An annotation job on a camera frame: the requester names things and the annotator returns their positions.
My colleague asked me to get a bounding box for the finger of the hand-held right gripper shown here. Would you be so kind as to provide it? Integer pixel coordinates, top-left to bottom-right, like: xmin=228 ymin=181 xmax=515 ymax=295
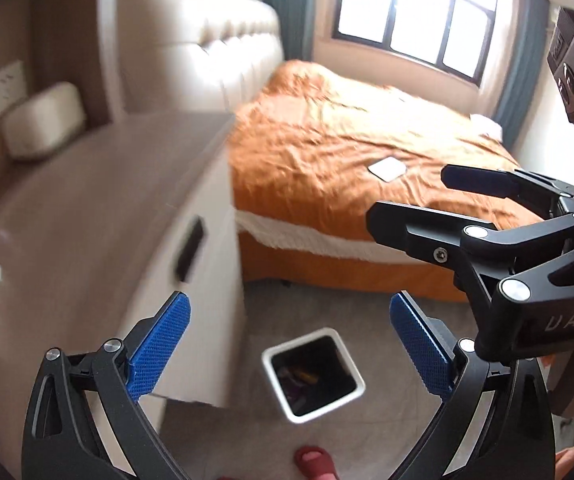
xmin=366 ymin=201 xmax=574 ymax=309
xmin=441 ymin=163 xmax=574 ymax=222

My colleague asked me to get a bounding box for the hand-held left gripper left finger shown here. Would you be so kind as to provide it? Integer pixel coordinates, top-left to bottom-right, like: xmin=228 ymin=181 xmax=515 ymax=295
xmin=21 ymin=291 xmax=192 ymax=480

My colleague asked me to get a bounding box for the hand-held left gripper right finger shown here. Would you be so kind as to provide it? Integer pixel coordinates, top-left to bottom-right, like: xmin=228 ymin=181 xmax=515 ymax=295
xmin=389 ymin=291 xmax=556 ymax=480

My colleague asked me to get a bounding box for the white square trash bin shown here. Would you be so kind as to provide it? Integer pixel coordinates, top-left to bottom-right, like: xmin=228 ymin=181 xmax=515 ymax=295
xmin=262 ymin=327 xmax=366 ymax=424

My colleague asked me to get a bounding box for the white pillow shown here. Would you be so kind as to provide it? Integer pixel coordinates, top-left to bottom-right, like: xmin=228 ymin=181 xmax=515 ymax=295
xmin=469 ymin=114 xmax=504 ymax=139

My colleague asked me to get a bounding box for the white desk drawer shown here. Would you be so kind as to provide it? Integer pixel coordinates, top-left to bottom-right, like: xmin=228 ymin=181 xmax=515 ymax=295
xmin=137 ymin=150 xmax=248 ymax=409

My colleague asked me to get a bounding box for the white card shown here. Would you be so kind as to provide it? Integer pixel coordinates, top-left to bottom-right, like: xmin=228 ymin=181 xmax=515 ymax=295
xmin=368 ymin=156 xmax=408 ymax=183

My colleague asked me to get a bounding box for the colourful wrapper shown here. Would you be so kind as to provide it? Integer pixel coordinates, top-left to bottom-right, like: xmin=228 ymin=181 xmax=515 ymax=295
xmin=281 ymin=365 xmax=320 ymax=401

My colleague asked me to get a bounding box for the teal curtain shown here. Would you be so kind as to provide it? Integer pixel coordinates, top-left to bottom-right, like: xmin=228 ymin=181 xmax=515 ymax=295
xmin=494 ymin=0 xmax=550 ymax=141
xmin=262 ymin=0 xmax=318 ymax=62

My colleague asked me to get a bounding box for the bed with orange cover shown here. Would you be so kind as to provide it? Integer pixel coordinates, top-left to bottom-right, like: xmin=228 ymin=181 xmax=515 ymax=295
xmin=229 ymin=59 xmax=544 ymax=304

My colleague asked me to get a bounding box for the wooden desk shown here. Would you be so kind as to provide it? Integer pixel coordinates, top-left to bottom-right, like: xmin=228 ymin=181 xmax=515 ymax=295
xmin=0 ymin=110 xmax=248 ymax=480

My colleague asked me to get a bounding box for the red slipper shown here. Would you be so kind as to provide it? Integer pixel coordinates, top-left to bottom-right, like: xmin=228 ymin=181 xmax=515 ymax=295
xmin=294 ymin=446 xmax=340 ymax=480

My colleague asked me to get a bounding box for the dark framed window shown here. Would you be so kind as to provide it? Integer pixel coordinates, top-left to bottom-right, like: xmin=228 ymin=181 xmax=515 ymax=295
xmin=332 ymin=0 xmax=500 ymax=87

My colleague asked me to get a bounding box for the cream tissue box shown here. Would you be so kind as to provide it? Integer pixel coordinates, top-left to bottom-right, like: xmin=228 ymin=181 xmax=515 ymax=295
xmin=3 ymin=81 xmax=87 ymax=161

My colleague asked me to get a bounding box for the cream padded headboard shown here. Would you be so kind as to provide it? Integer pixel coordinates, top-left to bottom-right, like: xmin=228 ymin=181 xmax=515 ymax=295
xmin=116 ymin=0 xmax=286 ymax=122

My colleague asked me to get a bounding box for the white wall socket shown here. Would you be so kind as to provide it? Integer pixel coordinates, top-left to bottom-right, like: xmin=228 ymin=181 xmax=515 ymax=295
xmin=0 ymin=60 xmax=30 ymax=116

